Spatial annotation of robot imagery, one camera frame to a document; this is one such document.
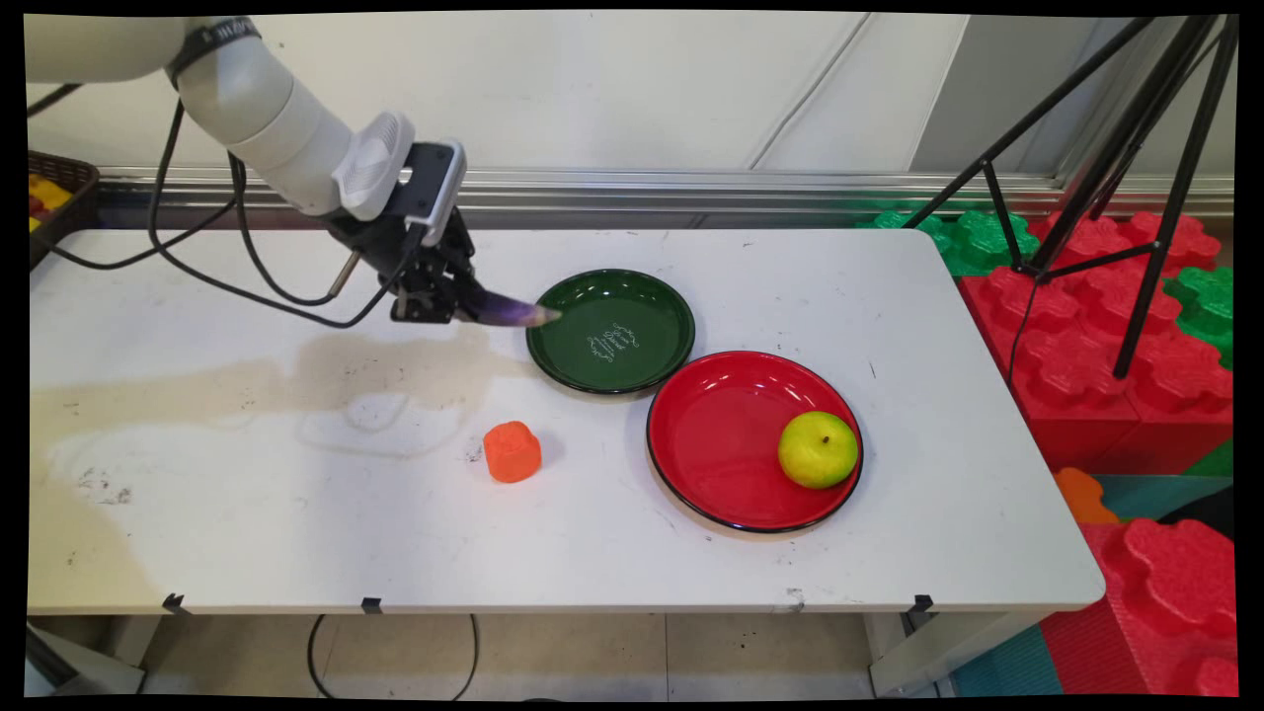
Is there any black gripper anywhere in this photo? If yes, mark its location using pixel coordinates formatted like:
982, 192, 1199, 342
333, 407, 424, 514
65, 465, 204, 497
326, 211, 487, 326

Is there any purple toy eggplant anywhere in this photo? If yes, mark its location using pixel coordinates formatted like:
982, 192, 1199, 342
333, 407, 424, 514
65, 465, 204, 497
460, 279, 563, 330

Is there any orange toy block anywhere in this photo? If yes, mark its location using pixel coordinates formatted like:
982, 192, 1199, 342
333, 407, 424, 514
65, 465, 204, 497
482, 421, 543, 485

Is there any dark green plate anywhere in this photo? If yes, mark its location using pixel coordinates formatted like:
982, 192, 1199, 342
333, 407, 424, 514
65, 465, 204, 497
525, 268, 697, 397

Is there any red plate with black rim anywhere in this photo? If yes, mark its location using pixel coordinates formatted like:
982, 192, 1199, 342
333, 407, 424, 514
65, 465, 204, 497
645, 351, 865, 535

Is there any dark wicker basket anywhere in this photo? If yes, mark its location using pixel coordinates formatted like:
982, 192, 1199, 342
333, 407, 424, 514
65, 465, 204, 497
27, 149, 102, 272

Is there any yellow toy in basket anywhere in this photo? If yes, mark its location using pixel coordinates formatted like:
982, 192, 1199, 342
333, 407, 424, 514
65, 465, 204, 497
28, 174, 74, 234

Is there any yellow-green toy apple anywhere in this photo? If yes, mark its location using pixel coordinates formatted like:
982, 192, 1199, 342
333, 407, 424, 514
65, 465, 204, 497
776, 411, 860, 491

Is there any white table leg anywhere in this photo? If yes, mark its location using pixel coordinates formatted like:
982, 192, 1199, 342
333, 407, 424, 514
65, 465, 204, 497
25, 620, 147, 696
867, 611, 1053, 698

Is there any large red foam block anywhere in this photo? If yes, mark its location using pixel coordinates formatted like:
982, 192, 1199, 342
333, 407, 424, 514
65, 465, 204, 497
956, 210, 1235, 477

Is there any orange foam block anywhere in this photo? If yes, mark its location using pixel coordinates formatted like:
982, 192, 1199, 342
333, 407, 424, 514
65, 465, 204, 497
1052, 466, 1123, 526

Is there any teal foam mat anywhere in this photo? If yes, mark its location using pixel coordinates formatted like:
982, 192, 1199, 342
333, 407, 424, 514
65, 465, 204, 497
950, 624, 1066, 698

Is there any black tripod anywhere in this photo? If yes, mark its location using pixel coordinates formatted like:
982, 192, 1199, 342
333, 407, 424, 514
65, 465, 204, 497
902, 15, 1240, 381

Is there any black silver wrist camera box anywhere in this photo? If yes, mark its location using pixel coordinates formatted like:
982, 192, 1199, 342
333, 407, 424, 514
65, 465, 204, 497
383, 140, 468, 250

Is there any black cable with silver plug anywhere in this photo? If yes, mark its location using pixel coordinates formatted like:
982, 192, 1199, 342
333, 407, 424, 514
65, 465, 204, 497
225, 150, 362, 308

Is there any thick black camera cable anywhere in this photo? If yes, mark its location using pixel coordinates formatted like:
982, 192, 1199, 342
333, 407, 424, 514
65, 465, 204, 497
146, 97, 428, 331

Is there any aluminium wall rail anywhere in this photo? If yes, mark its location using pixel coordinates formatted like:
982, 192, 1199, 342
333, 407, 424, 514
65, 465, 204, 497
97, 167, 1235, 230

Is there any black floor cable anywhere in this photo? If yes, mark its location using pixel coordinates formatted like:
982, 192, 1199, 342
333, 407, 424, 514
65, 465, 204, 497
306, 613, 482, 701

